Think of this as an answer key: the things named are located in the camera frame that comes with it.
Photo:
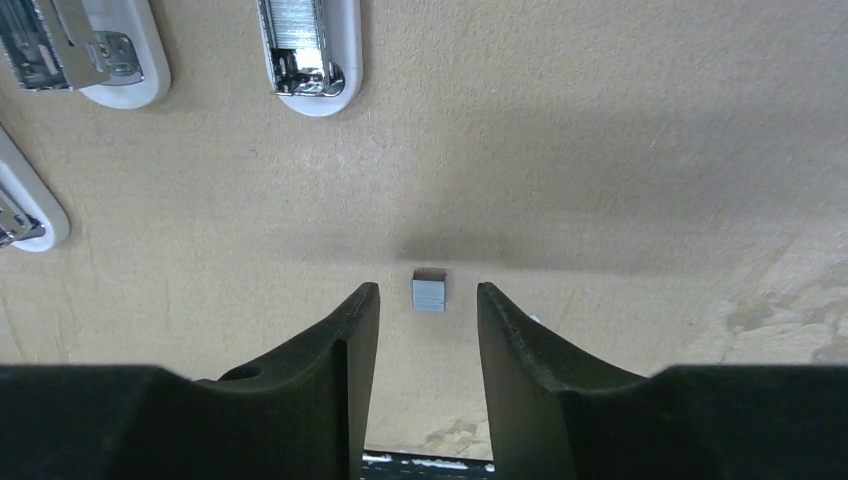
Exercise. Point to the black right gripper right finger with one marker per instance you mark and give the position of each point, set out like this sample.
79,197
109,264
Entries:
558,412

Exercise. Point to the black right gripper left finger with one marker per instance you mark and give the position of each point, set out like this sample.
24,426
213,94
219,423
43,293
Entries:
298,411

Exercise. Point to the small silver staple strip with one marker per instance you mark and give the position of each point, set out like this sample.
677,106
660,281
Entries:
429,290

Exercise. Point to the long white stapler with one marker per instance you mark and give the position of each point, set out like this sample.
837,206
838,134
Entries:
111,50

